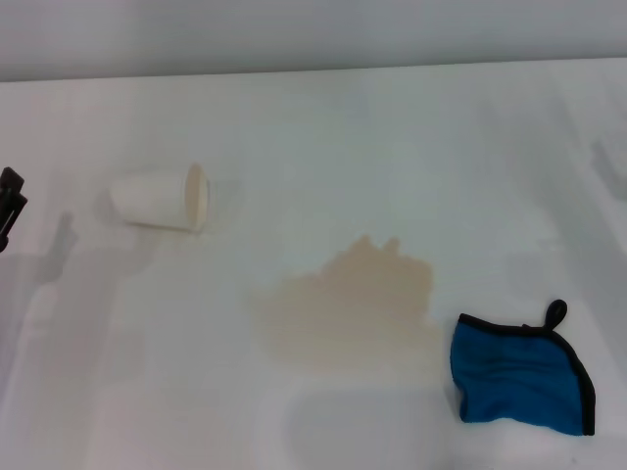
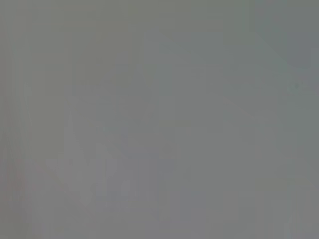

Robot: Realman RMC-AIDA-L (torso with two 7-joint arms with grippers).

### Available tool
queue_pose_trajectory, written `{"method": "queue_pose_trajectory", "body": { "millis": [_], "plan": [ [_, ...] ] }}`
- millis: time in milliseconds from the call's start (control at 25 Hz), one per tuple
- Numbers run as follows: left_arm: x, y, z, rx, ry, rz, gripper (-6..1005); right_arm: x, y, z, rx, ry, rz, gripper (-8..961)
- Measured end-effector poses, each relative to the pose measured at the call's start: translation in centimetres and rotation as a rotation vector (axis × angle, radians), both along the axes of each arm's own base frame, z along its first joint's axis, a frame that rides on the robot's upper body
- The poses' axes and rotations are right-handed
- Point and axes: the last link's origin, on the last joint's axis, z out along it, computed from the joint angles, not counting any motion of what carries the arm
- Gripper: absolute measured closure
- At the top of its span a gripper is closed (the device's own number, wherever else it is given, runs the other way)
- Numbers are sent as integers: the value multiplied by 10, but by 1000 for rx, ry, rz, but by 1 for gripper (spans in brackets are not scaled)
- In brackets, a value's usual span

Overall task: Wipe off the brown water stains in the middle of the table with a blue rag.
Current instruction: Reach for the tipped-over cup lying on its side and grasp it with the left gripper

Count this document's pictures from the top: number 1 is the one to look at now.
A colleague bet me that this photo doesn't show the blue rag with black trim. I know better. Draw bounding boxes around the blue rag with black trim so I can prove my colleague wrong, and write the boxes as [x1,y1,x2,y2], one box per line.
[449,299,599,438]

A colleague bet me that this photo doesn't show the white paper cup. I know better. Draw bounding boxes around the white paper cup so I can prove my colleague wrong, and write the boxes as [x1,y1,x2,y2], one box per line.
[108,162,213,235]

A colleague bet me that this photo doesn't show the brown water stain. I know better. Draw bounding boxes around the brown water stain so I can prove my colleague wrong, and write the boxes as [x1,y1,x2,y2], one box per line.
[247,233,445,373]

